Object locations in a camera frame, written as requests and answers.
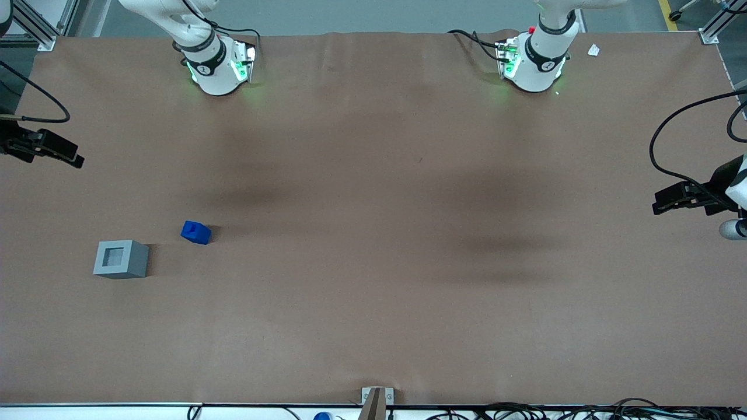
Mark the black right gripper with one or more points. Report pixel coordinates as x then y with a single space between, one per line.
11 142

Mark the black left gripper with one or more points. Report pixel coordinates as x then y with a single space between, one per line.
715 195

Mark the blue plastic insert part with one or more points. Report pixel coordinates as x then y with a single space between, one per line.
195 232

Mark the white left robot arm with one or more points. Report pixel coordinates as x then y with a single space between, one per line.
537 67

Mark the gray square base block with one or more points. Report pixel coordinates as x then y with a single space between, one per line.
137 259

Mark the small white paper scrap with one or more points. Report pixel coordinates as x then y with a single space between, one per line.
593 50

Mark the black caster wheel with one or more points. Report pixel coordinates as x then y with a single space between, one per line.
676 14

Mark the brown table cover sheet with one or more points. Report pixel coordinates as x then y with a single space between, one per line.
373 245

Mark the small blue cap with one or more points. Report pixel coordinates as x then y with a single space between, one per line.
322 416

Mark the aluminium frame profile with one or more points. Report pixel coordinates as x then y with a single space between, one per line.
41 32
715 26

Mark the metal bracket with post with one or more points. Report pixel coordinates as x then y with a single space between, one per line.
376 402

